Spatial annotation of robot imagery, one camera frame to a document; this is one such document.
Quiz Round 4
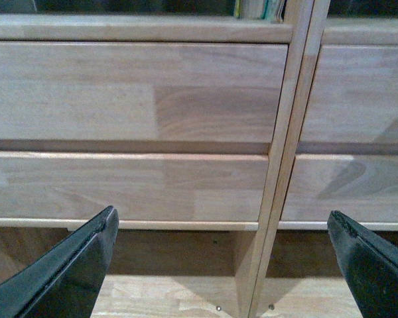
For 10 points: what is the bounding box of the light wooden shelf unit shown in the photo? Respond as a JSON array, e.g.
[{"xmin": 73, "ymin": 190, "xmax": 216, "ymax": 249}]
[{"xmin": 0, "ymin": 1, "xmax": 398, "ymax": 317}]

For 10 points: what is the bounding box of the row of colourful books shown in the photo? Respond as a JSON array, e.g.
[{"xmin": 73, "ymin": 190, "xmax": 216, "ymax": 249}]
[{"xmin": 233, "ymin": 0, "xmax": 286, "ymax": 23}]

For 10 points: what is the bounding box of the lower right wooden drawer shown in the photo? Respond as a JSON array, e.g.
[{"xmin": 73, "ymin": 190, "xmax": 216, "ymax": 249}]
[{"xmin": 281, "ymin": 154, "xmax": 398, "ymax": 223}]

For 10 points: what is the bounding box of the lower left wooden drawer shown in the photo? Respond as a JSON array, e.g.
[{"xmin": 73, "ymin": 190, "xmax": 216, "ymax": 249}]
[{"xmin": 0, "ymin": 152, "xmax": 268, "ymax": 222}]

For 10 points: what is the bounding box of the wooden drawer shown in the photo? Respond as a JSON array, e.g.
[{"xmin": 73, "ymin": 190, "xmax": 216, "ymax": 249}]
[
  {"xmin": 281, "ymin": 154, "xmax": 398, "ymax": 223},
  {"xmin": 301, "ymin": 45, "xmax": 398, "ymax": 144},
  {"xmin": 0, "ymin": 42, "xmax": 287, "ymax": 143},
  {"xmin": 0, "ymin": 152, "xmax": 268, "ymax": 222}
]

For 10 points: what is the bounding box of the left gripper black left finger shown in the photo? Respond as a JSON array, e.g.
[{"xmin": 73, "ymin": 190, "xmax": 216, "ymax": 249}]
[{"xmin": 0, "ymin": 206, "xmax": 119, "ymax": 317}]

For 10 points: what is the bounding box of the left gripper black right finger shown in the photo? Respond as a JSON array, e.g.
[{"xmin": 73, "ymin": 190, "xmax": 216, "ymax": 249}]
[{"xmin": 327, "ymin": 211, "xmax": 398, "ymax": 317}]

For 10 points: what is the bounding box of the upper right wooden drawer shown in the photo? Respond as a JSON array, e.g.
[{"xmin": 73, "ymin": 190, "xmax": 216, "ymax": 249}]
[{"xmin": 301, "ymin": 45, "xmax": 398, "ymax": 144}]

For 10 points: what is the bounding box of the upper left wooden drawer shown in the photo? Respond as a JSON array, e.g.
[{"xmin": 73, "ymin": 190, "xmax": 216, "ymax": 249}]
[{"xmin": 0, "ymin": 42, "xmax": 287, "ymax": 143}]

